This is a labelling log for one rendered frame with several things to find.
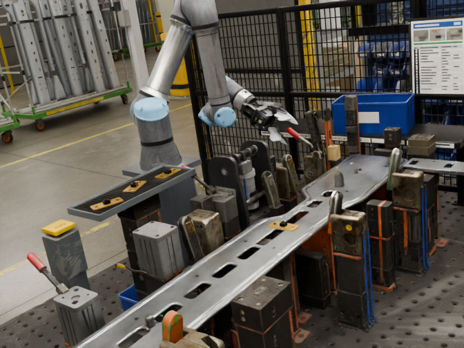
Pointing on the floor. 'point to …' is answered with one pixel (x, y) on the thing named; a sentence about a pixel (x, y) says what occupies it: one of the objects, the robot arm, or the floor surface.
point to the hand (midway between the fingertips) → (291, 132)
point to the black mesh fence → (309, 72)
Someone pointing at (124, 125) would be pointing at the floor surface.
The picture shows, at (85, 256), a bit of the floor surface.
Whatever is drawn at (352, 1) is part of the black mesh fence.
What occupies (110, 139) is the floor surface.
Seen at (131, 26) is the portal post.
